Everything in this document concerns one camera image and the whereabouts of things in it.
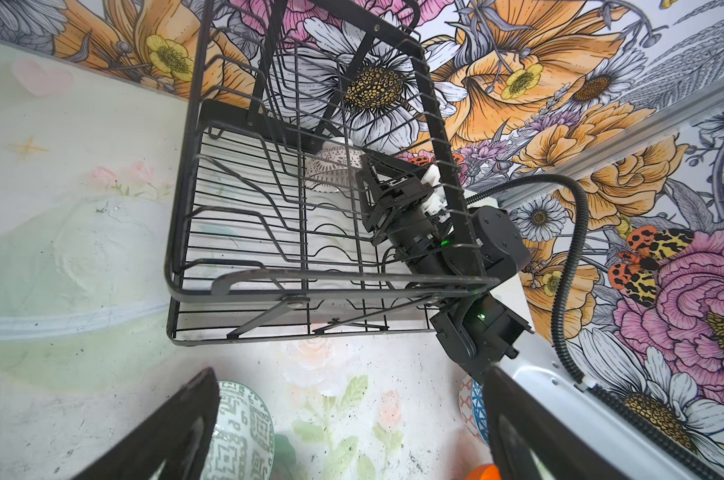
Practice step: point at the dark blue patterned bowl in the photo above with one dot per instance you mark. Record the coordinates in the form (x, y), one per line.
(471, 408)

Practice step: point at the plain orange bowl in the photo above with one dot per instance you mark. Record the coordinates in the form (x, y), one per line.
(485, 472)

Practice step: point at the maroon patterned white bowl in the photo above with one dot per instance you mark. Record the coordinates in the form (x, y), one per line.
(333, 167)

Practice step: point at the black wire dish rack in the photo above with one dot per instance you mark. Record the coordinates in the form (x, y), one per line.
(253, 254)

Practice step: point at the green patterned bowl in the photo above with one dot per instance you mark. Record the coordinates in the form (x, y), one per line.
(243, 441)

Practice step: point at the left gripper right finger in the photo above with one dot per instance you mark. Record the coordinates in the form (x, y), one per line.
(526, 439)

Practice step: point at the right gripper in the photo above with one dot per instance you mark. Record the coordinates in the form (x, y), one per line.
(391, 197)

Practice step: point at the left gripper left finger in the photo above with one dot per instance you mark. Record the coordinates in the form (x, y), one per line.
(172, 443)

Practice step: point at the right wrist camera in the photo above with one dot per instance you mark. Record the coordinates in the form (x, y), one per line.
(436, 202)

